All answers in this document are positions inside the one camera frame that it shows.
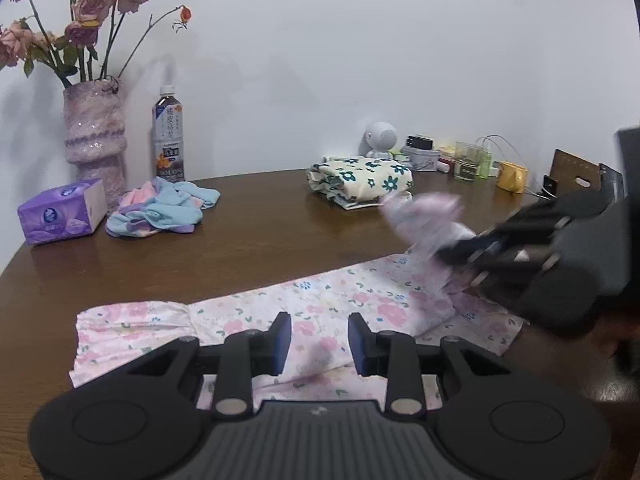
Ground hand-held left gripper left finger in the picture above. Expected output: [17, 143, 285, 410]
[127, 311, 292, 420]

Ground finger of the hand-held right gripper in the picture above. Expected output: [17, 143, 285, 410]
[435, 240, 561, 303]
[475, 207, 571, 250]

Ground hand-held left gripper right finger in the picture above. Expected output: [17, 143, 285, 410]
[347, 312, 511, 418]

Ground pink floral dress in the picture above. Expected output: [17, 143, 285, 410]
[69, 192, 523, 411]

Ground person's right hand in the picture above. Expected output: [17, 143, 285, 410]
[587, 307, 640, 361]

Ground yellow mug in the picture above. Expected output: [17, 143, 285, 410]
[496, 161, 530, 192]

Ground black rectangular device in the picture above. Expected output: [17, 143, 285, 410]
[597, 162, 626, 203]

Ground glass cup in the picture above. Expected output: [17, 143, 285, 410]
[454, 141, 483, 182]

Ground black monitor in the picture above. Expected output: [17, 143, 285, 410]
[615, 126, 640, 201]

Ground white folded cloth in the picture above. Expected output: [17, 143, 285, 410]
[327, 191, 413, 211]

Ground folded cream green-flower cloth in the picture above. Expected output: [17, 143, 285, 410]
[306, 156, 415, 201]

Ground white round robot speaker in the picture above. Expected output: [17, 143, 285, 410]
[361, 121, 398, 160]

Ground pastel blue pink cloth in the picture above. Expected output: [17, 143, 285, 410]
[105, 177, 222, 238]

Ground plastic tea bottle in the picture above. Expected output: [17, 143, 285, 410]
[151, 85, 187, 183]

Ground purple tissue pack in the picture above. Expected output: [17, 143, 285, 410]
[17, 177, 108, 246]

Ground purple ceramic vase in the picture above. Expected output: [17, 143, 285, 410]
[62, 76, 128, 206]

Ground dried rose bouquet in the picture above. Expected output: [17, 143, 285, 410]
[0, 0, 193, 86]

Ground brown board with handle hole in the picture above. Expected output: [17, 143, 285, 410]
[550, 148, 601, 196]

